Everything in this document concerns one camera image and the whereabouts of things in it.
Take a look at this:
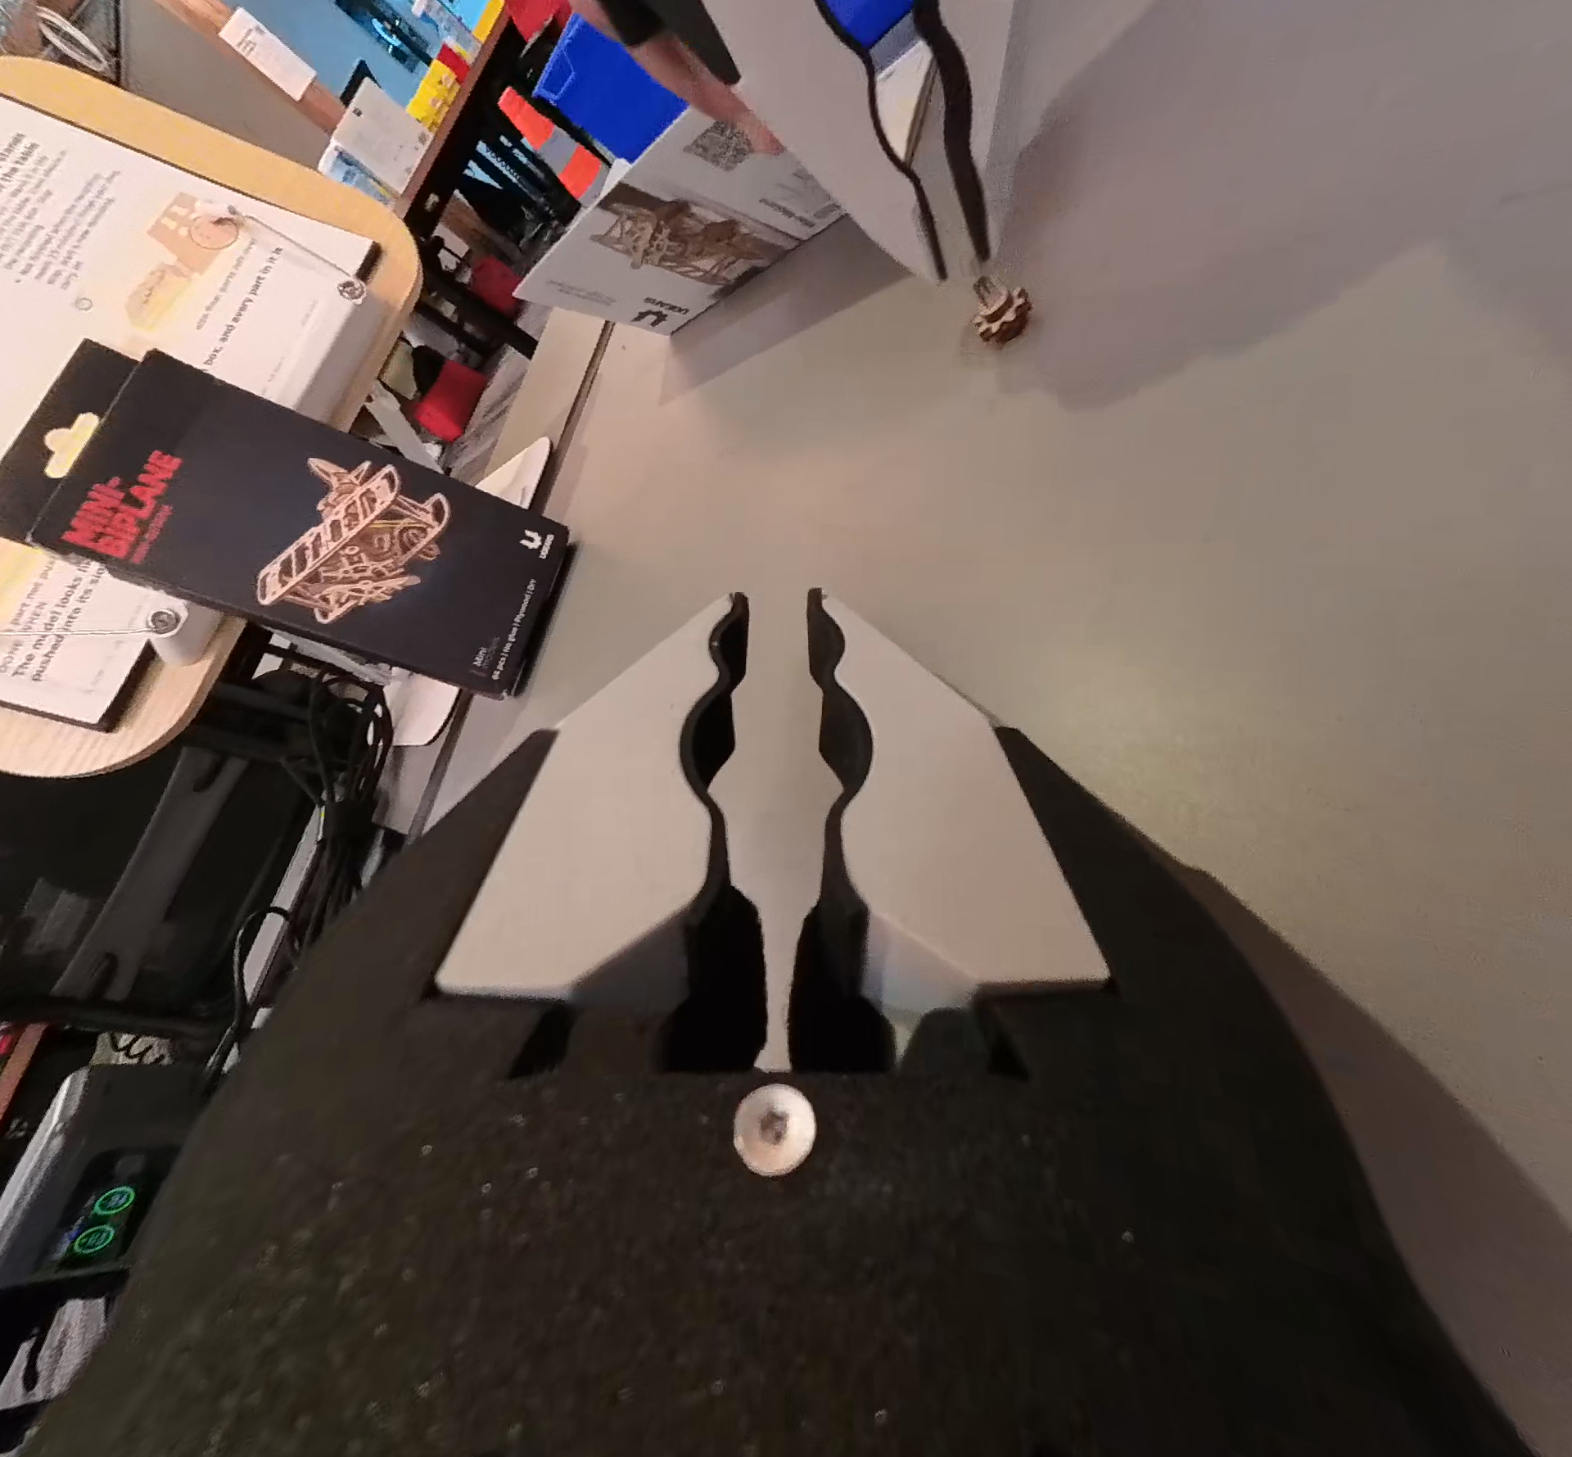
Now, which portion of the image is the small instruction card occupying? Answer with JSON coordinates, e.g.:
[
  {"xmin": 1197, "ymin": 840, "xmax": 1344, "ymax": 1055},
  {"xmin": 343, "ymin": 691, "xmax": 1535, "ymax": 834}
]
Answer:
[{"xmin": 0, "ymin": 536, "xmax": 188, "ymax": 737}]

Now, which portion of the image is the bundle of black cables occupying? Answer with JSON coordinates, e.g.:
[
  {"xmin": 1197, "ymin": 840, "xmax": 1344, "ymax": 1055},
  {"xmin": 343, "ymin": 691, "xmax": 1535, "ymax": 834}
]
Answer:
[{"xmin": 201, "ymin": 665, "xmax": 401, "ymax": 1084}]

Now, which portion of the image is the small wooden gear part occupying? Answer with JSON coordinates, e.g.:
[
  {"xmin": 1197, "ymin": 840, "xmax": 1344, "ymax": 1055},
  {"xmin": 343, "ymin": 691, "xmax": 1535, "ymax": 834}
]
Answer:
[{"xmin": 967, "ymin": 274, "xmax": 1034, "ymax": 349}]

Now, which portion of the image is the orange traffic cone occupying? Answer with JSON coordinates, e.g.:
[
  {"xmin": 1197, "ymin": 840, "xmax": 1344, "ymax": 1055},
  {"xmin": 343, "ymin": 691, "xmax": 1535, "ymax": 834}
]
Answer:
[{"xmin": 494, "ymin": 87, "xmax": 605, "ymax": 197}]

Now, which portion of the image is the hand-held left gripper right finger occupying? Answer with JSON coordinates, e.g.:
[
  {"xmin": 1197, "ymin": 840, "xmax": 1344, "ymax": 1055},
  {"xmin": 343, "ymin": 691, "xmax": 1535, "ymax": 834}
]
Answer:
[{"xmin": 786, "ymin": 588, "xmax": 1115, "ymax": 1074}]

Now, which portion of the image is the white model kit box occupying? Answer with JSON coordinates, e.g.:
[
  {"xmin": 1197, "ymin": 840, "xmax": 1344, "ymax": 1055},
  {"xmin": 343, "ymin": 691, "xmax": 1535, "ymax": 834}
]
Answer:
[{"xmin": 510, "ymin": 110, "xmax": 851, "ymax": 341}]

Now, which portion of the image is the power station with green buttons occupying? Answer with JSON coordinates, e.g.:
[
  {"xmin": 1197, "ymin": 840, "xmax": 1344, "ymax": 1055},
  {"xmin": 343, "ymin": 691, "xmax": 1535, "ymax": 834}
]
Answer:
[{"xmin": 0, "ymin": 1064, "xmax": 191, "ymax": 1292}]

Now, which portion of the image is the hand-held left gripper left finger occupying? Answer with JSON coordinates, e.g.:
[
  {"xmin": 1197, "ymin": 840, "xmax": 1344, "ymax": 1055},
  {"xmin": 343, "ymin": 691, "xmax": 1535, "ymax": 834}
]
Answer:
[{"xmin": 435, "ymin": 591, "xmax": 772, "ymax": 1073}]

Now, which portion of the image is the white instruction sheet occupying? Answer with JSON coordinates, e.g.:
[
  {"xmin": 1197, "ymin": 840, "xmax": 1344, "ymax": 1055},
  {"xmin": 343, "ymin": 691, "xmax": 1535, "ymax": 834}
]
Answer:
[{"xmin": 0, "ymin": 94, "xmax": 378, "ymax": 429}]

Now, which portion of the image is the small white paper sheet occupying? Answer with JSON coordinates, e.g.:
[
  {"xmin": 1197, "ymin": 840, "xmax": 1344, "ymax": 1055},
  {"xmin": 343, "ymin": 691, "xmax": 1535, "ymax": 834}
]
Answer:
[{"xmin": 471, "ymin": 436, "xmax": 555, "ymax": 516}]

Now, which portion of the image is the black biplane kit box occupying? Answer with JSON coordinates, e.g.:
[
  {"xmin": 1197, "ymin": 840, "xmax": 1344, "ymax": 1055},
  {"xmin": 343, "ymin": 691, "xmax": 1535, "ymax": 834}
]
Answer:
[{"xmin": 29, "ymin": 347, "xmax": 571, "ymax": 701}]

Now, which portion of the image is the black hang-tab box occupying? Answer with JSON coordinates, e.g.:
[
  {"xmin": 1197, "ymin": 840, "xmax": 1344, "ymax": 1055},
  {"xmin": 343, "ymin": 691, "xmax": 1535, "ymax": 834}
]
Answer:
[{"xmin": 0, "ymin": 337, "xmax": 139, "ymax": 540}]

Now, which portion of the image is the round-cornered wooden side table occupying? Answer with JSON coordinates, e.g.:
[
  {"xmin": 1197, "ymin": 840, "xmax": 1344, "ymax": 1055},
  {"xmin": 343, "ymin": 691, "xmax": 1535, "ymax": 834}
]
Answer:
[{"xmin": 0, "ymin": 58, "xmax": 425, "ymax": 779}]

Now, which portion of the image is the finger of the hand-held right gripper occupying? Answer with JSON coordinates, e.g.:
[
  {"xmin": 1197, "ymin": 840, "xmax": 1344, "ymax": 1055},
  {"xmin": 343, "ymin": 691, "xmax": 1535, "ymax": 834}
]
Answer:
[
  {"xmin": 905, "ymin": 0, "xmax": 1048, "ymax": 264},
  {"xmin": 640, "ymin": 0, "xmax": 949, "ymax": 282}
]

